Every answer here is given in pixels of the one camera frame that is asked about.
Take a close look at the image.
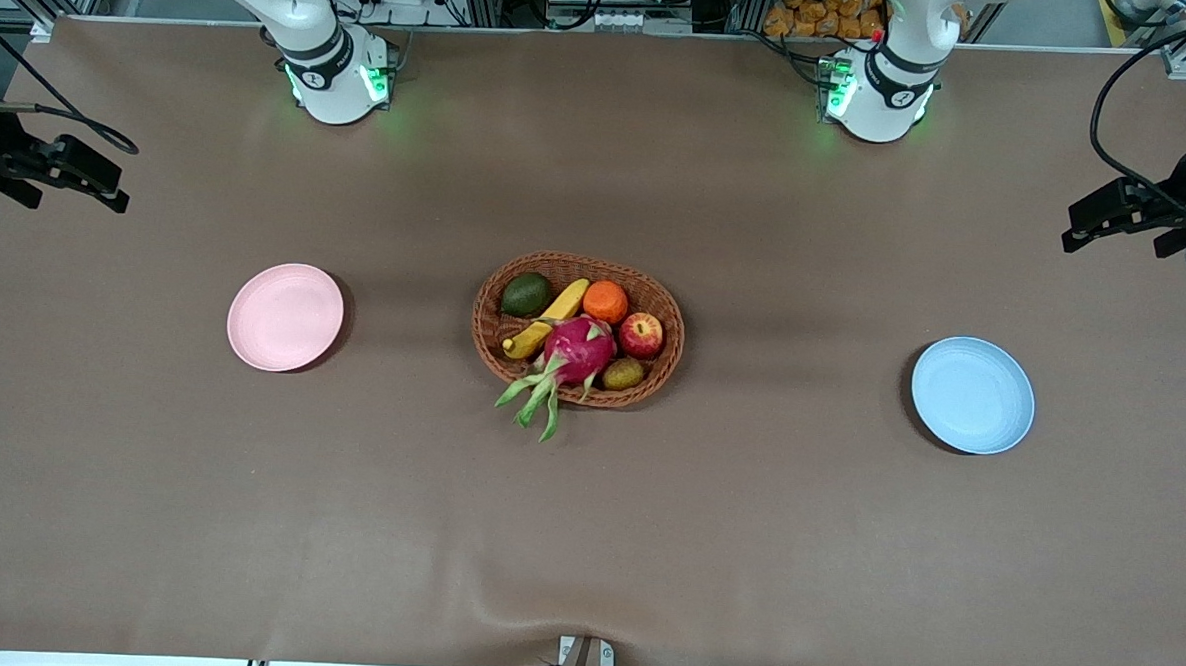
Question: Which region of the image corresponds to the red apple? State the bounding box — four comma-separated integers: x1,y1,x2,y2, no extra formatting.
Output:
617,311,666,362

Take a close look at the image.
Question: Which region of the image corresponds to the yellow banana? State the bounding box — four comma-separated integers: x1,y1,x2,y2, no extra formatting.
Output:
501,274,591,364

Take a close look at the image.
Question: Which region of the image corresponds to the light blue plate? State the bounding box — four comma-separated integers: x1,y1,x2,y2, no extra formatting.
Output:
908,334,1039,458

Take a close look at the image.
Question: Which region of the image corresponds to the pink plate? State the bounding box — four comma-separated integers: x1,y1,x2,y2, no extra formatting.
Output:
225,260,348,376

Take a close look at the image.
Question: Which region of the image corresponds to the orange snack bag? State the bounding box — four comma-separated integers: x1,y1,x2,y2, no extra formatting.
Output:
763,0,969,47

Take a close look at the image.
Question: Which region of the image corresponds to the brown wicker basket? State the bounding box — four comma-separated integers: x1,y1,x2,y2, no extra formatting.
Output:
467,247,689,413

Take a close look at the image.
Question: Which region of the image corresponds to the green avocado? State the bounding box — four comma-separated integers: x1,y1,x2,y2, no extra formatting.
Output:
500,270,557,320

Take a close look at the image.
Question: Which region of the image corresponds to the brownish green kiwi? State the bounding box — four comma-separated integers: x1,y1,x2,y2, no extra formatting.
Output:
602,355,647,392

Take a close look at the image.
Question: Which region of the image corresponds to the orange fruit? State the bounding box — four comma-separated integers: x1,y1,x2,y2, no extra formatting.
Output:
581,279,631,327

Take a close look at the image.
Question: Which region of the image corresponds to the pink dragon fruit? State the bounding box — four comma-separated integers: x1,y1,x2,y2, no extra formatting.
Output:
492,311,620,446

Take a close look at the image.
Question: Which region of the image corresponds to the brown table cloth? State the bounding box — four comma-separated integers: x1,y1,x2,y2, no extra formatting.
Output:
0,4,1186,666

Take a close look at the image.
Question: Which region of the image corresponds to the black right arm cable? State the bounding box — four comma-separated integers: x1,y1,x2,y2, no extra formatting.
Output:
0,7,146,155

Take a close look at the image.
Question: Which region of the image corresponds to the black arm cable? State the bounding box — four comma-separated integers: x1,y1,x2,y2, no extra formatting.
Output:
0,7,146,155
1087,3,1186,218

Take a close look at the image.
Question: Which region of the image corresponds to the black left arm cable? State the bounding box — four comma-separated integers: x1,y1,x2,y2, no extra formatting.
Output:
1087,3,1186,218

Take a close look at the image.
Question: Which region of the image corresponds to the metal table edge bracket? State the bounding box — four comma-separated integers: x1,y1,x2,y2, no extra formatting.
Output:
558,635,616,666

